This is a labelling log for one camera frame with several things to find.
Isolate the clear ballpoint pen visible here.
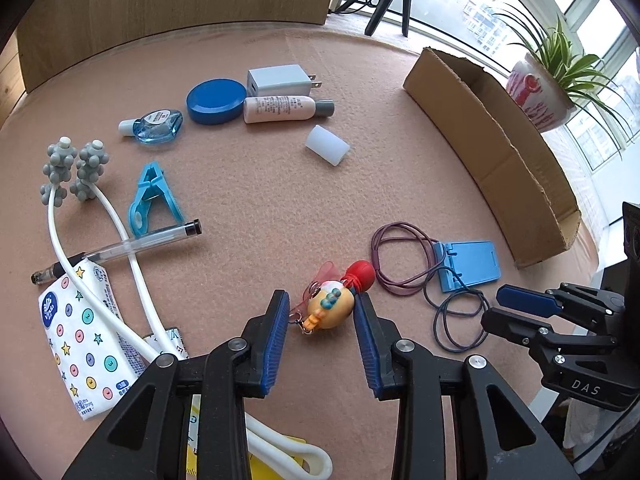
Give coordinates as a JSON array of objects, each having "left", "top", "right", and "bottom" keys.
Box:
[{"left": 30, "top": 218, "right": 202, "bottom": 285}]

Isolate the yellow packet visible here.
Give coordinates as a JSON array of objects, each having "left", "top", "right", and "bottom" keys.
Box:
[{"left": 185, "top": 395, "right": 308, "bottom": 480}]

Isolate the person's right hand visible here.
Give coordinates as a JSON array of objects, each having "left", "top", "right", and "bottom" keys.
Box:
[{"left": 564, "top": 400, "right": 621, "bottom": 461}]

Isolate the dark hair tie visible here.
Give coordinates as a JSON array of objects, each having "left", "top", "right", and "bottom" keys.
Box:
[{"left": 424, "top": 270, "right": 491, "bottom": 353}]

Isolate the purple hair tie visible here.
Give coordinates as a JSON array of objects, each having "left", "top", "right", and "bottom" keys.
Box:
[{"left": 371, "top": 221, "right": 468, "bottom": 297}]

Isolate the white translucent eraser block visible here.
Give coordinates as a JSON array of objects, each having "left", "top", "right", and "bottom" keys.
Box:
[{"left": 305, "top": 125, "right": 351, "bottom": 167}]

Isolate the small white bottle grey cap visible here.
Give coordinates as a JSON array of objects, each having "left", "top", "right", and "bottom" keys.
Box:
[{"left": 243, "top": 96, "right": 335, "bottom": 125}]

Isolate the blue correction tape dispenser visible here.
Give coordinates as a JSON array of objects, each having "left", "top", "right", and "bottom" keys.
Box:
[{"left": 118, "top": 110, "right": 184, "bottom": 145}]

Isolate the patterned tissue pack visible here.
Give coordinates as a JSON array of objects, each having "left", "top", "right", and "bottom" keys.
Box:
[{"left": 38, "top": 256, "right": 151, "bottom": 422}]

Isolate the blue phone stand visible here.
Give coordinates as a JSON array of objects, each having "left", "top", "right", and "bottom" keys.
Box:
[{"left": 431, "top": 241, "right": 502, "bottom": 293}]

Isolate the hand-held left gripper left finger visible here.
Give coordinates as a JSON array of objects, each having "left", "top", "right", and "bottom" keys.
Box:
[{"left": 60, "top": 289, "right": 292, "bottom": 480}]

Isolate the potted spider plant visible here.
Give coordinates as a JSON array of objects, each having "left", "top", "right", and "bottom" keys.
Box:
[{"left": 487, "top": 2, "right": 633, "bottom": 161}]

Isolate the light wooden board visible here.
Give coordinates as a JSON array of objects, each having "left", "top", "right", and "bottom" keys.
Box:
[{"left": 17, "top": 0, "right": 346, "bottom": 93}]

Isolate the blue plastic clip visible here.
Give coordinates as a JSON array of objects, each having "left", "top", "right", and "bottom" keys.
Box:
[{"left": 127, "top": 161, "right": 188, "bottom": 237}]

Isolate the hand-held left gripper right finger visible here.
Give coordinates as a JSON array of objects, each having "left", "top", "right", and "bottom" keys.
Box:
[{"left": 352, "top": 292, "right": 581, "bottom": 480}]

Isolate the pink felt table cloth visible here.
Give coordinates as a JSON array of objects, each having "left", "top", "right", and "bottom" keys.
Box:
[{"left": 0, "top": 25, "right": 601, "bottom": 480}]

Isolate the patterned white lighter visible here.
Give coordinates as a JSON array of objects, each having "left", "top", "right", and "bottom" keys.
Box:
[{"left": 142, "top": 325, "right": 190, "bottom": 361}]

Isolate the cardboard box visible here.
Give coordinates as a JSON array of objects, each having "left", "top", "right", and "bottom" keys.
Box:
[{"left": 402, "top": 47, "right": 583, "bottom": 268}]

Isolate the white massager with grey heads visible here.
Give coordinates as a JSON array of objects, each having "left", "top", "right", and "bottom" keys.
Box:
[{"left": 39, "top": 136, "right": 333, "bottom": 480}]

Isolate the white charger plug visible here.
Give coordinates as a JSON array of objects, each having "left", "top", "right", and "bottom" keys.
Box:
[{"left": 246, "top": 64, "right": 322, "bottom": 98}]

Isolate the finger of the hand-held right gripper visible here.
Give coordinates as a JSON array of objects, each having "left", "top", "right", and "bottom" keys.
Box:
[
  {"left": 496, "top": 282, "right": 627, "bottom": 336},
  {"left": 481, "top": 307, "right": 621, "bottom": 363}
]

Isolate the doll keychain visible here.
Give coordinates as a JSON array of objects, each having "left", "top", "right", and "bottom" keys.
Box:
[{"left": 295, "top": 260, "right": 376, "bottom": 335}]

